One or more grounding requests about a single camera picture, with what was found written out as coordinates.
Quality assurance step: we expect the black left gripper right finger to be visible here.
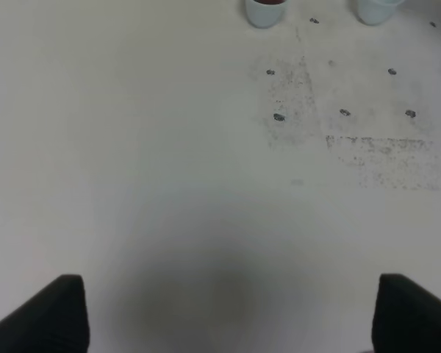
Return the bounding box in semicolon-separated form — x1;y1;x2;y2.
371;274;441;353

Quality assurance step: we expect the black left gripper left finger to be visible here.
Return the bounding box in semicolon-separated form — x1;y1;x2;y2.
0;274;90;352

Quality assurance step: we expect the light blue right teacup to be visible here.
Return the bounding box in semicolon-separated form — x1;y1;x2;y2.
356;0;404;26

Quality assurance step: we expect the light blue teacup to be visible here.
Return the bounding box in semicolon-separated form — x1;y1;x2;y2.
356;0;404;26
244;0;287;29

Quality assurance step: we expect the light blue left teacup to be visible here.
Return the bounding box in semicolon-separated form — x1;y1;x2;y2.
244;0;287;29

